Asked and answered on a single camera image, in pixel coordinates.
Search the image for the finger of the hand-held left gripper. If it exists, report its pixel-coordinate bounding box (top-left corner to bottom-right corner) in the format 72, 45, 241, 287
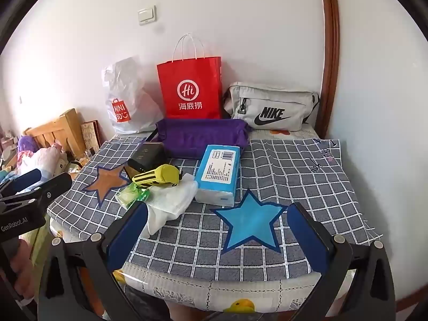
0, 173, 72, 213
0, 169, 42, 196

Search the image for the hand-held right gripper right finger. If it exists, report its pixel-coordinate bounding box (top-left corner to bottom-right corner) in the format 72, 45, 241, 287
287, 202, 397, 321

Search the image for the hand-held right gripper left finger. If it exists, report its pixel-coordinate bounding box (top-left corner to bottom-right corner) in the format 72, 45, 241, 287
38, 202, 148, 321

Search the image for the green snack packet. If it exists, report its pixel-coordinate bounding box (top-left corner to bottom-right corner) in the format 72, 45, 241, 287
115, 185, 151, 209

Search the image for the yellow striped pouch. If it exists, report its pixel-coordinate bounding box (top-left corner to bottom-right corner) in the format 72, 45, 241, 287
132, 165, 183, 188

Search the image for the blue tissue pack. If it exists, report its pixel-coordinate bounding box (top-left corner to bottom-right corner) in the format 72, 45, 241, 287
194, 144, 242, 207

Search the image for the purple cloth tray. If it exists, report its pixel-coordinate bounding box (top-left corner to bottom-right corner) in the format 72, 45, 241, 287
154, 118, 251, 159

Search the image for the person's left hand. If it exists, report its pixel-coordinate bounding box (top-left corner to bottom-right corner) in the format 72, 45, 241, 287
8, 237, 36, 300

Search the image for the purple plush toy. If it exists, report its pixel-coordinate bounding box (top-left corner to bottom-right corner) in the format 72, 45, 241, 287
18, 135, 38, 154

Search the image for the orange star patch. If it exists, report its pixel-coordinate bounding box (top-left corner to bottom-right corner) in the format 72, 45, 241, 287
80, 165, 132, 208

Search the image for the wooden headboard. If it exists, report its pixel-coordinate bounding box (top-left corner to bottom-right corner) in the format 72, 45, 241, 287
23, 109, 87, 161

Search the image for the blue star patch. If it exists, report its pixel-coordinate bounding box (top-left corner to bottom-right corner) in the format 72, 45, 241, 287
211, 189, 289, 253

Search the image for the grey checkered blanket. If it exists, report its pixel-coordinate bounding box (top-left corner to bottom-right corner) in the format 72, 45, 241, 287
47, 130, 383, 281

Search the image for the dark green tin box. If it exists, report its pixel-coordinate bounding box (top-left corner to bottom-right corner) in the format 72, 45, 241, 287
127, 141, 165, 178

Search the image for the white plastic shopping bag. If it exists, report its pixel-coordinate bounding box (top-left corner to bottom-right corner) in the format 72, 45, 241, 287
102, 55, 164, 135

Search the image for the grey waist bag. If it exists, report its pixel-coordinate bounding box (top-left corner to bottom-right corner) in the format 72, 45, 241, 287
223, 81, 320, 132

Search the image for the red paper bag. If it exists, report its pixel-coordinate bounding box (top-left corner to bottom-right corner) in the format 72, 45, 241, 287
156, 33, 223, 119

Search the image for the brown picture frame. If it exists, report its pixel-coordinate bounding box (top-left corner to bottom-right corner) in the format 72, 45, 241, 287
80, 120, 101, 152

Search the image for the brown wooden door frame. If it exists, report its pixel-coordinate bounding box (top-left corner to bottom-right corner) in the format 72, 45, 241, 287
314, 0, 341, 139

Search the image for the white light switch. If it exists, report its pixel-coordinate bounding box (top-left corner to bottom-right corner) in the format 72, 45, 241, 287
138, 5, 157, 25

